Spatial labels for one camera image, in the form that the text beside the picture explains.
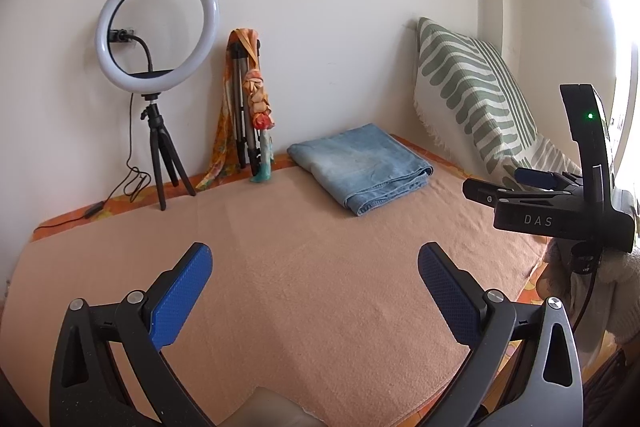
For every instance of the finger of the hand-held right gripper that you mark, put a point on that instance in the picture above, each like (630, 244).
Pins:
(500, 194)
(545, 178)

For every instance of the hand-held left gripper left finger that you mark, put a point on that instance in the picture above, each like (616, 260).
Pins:
(182, 297)

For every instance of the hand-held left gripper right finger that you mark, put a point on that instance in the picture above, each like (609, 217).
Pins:
(450, 297)

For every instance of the blue denim pants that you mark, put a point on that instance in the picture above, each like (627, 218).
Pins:
(360, 162)

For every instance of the person's right hand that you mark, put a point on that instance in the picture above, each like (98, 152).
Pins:
(620, 287)

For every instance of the green and white patterned pillow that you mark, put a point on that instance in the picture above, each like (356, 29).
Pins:
(465, 97)

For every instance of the orange patterned bedsheet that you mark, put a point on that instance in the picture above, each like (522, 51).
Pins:
(125, 207)

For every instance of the peach blanket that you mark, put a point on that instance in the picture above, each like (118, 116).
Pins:
(300, 282)

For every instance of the teal figurine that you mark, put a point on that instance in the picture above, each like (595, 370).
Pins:
(262, 172)

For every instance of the folded tripod with orange scarf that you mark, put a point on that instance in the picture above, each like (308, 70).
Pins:
(222, 152)

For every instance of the grey folded tripod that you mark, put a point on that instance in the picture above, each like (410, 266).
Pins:
(240, 107)

